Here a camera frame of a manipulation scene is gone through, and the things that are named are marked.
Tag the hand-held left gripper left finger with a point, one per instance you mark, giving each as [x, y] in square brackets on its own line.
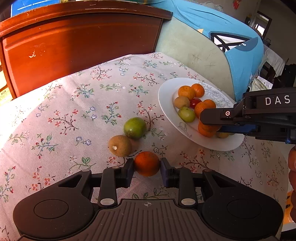
[128, 172]

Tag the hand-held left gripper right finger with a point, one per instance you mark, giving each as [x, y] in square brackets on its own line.
[165, 171]

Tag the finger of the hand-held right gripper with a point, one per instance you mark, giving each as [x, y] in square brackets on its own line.
[215, 117]

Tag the small mandarin orange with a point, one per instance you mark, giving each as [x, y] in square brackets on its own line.
[146, 163]

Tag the red cherry tomato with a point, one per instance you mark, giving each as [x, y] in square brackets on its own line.
[195, 102]

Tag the pile of oranges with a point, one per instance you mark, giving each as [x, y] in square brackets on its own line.
[186, 92]

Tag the white plate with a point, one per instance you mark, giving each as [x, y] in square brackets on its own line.
[166, 97]

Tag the person's right hand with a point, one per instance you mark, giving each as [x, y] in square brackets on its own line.
[293, 162]

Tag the snack bag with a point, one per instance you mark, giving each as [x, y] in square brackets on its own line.
[261, 84]

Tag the black jacket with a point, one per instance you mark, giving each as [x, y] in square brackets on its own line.
[289, 74]

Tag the white table cover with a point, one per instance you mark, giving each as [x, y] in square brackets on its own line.
[275, 58]

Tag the pale green sofa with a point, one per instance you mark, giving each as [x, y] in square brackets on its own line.
[189, 46]

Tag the floral tablecloth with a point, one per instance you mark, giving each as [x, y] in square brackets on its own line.
[69, 104]

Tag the yellow hanging ornament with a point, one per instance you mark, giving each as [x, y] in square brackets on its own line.
[248, 18]

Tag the sofa with blue cloth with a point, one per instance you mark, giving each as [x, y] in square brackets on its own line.
[189, 16]

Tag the red-brown wooden cabinet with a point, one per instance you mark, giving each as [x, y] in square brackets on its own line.
[81, 41]

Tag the brown printed carton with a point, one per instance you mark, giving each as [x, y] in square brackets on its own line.
[4, 92]

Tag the blue carton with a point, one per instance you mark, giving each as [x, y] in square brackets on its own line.
[30, 7]

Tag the red wall ornament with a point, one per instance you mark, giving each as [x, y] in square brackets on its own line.
[237, 4]

